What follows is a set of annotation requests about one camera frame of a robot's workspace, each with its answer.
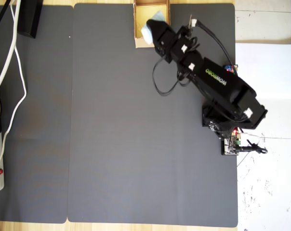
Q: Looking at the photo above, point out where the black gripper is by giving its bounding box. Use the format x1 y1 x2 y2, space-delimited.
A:
146 19 179 64

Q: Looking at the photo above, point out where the light blue yarn block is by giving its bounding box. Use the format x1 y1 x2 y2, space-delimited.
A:
141 10 166 46

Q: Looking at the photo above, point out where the cardboard box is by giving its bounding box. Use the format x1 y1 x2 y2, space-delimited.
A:
132 0 172 49

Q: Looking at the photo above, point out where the black rectangular box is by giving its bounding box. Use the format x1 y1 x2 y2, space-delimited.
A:
16 0 44 39

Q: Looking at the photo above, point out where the blue red circuit board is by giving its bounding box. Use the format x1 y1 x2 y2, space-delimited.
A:
223 64 240 74

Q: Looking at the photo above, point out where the white paper sheet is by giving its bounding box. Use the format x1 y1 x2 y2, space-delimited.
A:
235 42 291 100

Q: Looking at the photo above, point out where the large grey rubber mat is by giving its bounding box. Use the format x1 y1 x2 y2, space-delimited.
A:
67 2 239 228

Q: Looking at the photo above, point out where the green terminal controller board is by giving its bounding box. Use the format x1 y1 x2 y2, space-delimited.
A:
220 128 242 156

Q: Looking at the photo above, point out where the black barrel power plug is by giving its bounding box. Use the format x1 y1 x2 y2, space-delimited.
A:
239 141 268 154

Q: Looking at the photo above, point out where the narrow grey rubber mat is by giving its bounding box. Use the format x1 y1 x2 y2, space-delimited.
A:
0 5 74 224

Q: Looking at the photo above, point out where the small wrist camera board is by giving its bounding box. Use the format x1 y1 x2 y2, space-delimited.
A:
186 13 198 33

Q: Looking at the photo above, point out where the black looped servo cable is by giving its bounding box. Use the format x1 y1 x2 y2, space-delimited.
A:
152 36 200 97

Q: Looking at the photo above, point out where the black camera cable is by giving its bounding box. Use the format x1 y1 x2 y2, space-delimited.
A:
196 20 235 67

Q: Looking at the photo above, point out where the thin white cable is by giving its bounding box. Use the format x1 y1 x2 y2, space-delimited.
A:
0 0 28 217

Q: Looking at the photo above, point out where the thick white cable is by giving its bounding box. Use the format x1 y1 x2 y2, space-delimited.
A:
0 0 22 91

